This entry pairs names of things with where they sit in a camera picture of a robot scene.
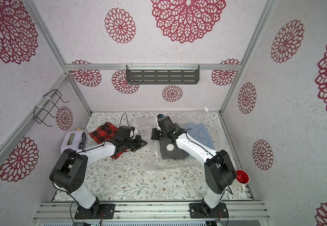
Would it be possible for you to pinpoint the clear plastic vacuum bag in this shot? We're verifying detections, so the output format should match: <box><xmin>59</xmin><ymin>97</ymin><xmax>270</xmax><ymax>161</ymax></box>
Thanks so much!
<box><xmin>130</xmin><ymin>111</ymin><xmax>238</xmax><ymax>171</ymax></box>

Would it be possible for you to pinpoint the white vacuum bag valve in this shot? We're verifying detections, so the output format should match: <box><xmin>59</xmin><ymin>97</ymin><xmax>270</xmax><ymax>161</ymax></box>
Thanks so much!
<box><xmin>166</xmin><ymin>144</ymin><xmax>175</xmax><ymax>151</ymax></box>

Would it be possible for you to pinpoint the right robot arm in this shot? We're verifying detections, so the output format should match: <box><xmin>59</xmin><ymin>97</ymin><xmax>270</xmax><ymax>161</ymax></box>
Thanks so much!
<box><xmin>151</xmin><ymin>114</ymin><xmax>237</xmax><ymax>211</ymax></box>

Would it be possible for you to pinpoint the black wire wall rack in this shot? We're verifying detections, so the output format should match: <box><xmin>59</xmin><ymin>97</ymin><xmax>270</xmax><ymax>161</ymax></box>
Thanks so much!
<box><xmin>33</xmin><ymin>89</ymin><xmax>69</xmax><ymax>127</ymax></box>

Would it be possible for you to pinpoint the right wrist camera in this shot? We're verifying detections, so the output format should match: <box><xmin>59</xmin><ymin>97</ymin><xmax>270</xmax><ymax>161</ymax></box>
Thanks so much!
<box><xmin>157</xmin><ymin>114</ymin><xmax>164</xmax><ymax>120</ymax></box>

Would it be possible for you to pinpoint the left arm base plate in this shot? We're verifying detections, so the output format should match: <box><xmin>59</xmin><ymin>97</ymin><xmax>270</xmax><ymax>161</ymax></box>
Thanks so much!
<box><xmin>74</xmin><ymin>203</ymin><xmax>115</xmax><ymax>220</ymax></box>

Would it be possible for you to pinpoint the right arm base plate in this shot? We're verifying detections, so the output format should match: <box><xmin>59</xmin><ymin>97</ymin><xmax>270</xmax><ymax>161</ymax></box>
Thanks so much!
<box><xmin>189</xmin><ymin>202</ymin><xmax>228</xmax><ymax>218</ymax></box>

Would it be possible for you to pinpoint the dark grey wall shelf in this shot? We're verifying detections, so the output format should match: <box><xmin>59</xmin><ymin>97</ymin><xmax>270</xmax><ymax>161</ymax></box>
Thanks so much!
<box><xmin>126</xmin><ymin>65</ymin><xmax>200</xmax><ymax>85</ymax></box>

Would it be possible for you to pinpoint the light blue shirt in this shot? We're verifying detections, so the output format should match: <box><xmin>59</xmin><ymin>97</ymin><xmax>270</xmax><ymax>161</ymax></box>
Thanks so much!
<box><xmin>182</xmin><ymin>122</ymin><xmax>215</xmax><ymax>150</ymax></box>

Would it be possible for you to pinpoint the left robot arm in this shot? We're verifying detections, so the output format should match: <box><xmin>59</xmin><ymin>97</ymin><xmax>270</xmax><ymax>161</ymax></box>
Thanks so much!
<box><xmin>49</xmin><ymin>135</ymin><xmax>147</xmax><ymax>210</ymax></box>

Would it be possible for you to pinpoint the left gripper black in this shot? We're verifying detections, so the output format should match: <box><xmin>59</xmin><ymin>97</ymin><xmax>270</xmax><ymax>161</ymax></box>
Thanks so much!
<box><xmin>124</xmin><ymin>135</ymin><xmax>147</xmax><ymax>152</ymax></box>

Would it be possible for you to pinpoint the dark grey shirt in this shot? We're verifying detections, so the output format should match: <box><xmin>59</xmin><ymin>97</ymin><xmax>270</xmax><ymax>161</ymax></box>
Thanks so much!
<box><xmin>158</xmin><ymin>140</ymin><xmax>189</xmax><ymax>160</ymax></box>

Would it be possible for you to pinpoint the red black plaid shirt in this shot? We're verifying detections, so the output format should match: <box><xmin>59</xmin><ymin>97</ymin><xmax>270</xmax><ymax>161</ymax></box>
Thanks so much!
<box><xmin>90</xmin><ymin>122</ymin><xmax>125</xmax><ymax>159</ymax></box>

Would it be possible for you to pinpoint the white mug red inside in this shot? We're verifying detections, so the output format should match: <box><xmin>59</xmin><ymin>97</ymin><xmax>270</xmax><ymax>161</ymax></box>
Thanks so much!
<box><xmin>231</xmin><ymin>169</ymin><xmax>250</xmax><ymax>192</ymax></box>

